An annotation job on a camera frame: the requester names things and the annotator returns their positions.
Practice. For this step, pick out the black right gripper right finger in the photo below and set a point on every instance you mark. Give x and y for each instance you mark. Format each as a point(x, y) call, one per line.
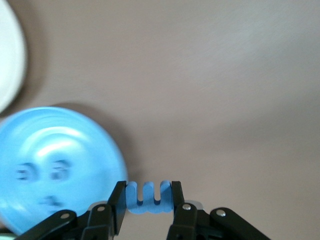
point(190, 225)

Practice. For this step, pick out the beige plate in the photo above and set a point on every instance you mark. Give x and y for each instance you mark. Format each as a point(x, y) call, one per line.
point(10, 50)

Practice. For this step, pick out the green plate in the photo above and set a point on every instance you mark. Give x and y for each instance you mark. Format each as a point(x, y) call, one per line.
point(5, 237)

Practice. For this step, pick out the blue plate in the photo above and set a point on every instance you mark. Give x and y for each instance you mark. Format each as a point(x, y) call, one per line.
point(82, 150)

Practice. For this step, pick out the brown table mat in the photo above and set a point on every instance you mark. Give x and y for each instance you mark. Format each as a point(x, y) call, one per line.
point(200, 75)

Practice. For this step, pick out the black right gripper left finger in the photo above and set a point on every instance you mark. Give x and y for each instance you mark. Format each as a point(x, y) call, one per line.
point(100, 225)

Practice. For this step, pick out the blue foam letter m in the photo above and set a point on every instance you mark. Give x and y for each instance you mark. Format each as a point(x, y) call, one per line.
point(150, 210)

